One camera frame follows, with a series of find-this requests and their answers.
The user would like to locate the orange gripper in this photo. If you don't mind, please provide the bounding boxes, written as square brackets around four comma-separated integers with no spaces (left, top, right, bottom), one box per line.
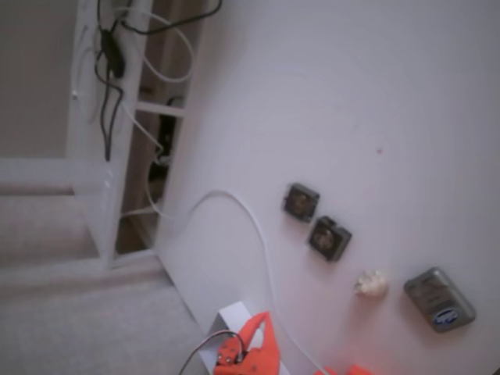
[213,311,280,375]

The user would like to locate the orange robot base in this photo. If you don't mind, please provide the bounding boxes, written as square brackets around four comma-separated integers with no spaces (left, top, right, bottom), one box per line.
[311,363,375,375]

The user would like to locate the white bin box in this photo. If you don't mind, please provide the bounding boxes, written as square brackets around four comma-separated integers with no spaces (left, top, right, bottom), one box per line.
[198,299,290,375]

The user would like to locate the black clear-lid case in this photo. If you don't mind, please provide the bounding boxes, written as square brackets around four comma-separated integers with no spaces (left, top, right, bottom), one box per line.
[281,182,321,224]
[307,216,353,264]

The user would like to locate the white bear figurine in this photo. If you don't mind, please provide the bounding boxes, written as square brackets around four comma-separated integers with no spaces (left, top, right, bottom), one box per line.
[354,268,390,300]

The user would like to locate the grey metal tin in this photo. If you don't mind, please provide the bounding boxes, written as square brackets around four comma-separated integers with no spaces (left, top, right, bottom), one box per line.
[403,266,477,334]

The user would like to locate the long white cable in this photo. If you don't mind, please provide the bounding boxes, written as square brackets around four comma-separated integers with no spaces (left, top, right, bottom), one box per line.
[167,189,327,375]

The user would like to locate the black gripper servo cable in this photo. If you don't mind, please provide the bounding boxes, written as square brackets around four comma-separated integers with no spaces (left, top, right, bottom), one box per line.
[178,330,245,375]

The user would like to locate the thin white cable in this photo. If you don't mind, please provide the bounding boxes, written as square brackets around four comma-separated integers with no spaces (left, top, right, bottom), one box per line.
[120,101,175,220]

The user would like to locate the looped white cable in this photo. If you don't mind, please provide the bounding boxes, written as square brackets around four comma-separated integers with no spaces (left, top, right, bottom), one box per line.
[116,7,195,84]

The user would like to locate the white furniture frame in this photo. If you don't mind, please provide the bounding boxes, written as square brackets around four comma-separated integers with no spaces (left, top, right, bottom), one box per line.
[66,0,206,270]

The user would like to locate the black cable with adapter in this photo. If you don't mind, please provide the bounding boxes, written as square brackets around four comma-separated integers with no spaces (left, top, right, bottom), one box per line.
[95,0,128,162]

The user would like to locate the thick black cable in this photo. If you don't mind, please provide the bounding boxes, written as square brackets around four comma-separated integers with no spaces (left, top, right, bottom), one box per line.
[120,0,223,36]

